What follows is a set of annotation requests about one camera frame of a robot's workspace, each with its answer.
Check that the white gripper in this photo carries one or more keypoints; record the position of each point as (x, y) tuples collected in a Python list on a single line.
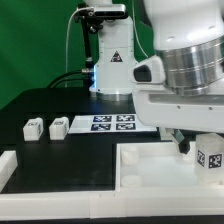
[(158, 105)]

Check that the black camera on stand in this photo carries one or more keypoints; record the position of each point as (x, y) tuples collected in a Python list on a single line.
[(92, 18)]

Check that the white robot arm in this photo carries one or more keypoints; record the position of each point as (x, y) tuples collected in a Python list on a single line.
[(180, 87)]

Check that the white square tabletop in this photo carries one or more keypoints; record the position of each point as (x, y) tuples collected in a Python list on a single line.
[(160, 164)]

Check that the white sheet with tags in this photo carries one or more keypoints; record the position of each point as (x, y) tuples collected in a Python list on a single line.
[(117, 123)]

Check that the white U-shaped obstacle fence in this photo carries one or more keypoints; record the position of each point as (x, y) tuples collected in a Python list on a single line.
[(144, 202)]

